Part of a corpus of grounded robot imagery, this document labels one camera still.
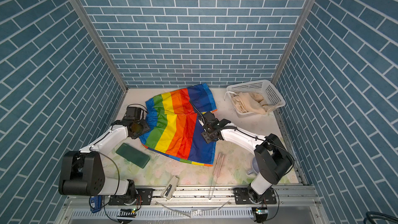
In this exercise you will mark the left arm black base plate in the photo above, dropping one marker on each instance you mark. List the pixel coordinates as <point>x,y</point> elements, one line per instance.
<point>142,196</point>

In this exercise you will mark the beige shorts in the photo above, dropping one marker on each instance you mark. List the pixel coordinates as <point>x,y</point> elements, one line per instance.
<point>250,102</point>

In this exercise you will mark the blue handheld tool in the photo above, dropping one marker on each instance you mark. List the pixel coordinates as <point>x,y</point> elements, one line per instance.
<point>96,203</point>

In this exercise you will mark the white plastic laundry basket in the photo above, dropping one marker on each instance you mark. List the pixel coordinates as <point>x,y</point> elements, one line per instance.
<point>264,87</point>

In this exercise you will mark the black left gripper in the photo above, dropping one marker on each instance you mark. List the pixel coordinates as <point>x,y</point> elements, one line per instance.
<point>146,127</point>

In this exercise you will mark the dark green rectangular block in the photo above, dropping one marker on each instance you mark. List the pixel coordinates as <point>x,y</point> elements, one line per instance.
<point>133,155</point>

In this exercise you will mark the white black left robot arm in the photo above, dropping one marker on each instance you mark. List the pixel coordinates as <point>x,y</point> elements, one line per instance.
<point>82,172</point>

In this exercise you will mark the aluminium front rail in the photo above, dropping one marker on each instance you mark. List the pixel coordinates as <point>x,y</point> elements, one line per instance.
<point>230,195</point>

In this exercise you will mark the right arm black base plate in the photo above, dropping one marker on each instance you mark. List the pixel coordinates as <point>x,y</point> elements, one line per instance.
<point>245,196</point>

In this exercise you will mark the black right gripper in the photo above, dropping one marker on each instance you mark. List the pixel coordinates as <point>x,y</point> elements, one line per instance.
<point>203,134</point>

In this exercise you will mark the rainbow striped shorts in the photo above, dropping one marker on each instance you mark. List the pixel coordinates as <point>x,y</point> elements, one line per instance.
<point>174,127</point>

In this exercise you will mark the lavender bowl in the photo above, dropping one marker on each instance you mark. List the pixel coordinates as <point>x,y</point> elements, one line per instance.
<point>254,170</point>

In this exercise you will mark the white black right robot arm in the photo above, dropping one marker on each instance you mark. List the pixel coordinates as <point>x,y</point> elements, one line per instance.
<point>273,160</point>

